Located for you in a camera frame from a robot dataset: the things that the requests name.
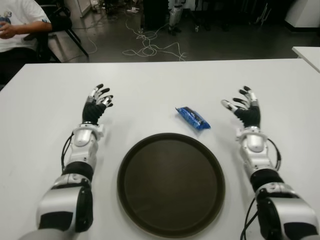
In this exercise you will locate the white power strip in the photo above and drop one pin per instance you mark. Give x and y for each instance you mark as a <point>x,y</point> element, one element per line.
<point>133,10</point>

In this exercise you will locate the white panel board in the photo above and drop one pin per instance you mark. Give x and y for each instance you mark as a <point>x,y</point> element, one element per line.
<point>83,6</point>

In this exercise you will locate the black cabinet on casters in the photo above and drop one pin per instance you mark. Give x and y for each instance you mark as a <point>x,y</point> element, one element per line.
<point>155,15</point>

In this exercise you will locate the blue Oreo cookie packet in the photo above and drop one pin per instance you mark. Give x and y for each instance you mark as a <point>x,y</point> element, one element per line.
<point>192,117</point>

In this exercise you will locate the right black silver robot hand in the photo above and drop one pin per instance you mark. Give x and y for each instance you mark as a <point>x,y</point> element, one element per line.
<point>250,115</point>

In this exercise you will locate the black office chair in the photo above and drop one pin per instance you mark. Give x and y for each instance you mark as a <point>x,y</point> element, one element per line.
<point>62,22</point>

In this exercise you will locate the white side table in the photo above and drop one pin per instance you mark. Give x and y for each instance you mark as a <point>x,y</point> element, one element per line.
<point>310,56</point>

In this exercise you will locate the white cabinet with black base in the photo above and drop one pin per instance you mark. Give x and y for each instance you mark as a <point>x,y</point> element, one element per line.
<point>305,12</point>

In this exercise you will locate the round dark brown tray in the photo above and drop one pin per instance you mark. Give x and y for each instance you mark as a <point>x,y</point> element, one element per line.
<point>172,182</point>

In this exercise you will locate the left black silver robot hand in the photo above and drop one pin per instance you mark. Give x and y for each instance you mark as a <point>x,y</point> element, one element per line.
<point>92,112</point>

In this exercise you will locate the seated person in white shirt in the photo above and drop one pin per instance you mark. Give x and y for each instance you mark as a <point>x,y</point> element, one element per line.
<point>15,15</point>

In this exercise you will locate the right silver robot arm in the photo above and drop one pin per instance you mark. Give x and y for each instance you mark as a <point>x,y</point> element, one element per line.
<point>255,142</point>

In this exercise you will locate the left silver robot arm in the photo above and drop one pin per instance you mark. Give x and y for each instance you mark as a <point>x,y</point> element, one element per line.
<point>82,137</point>

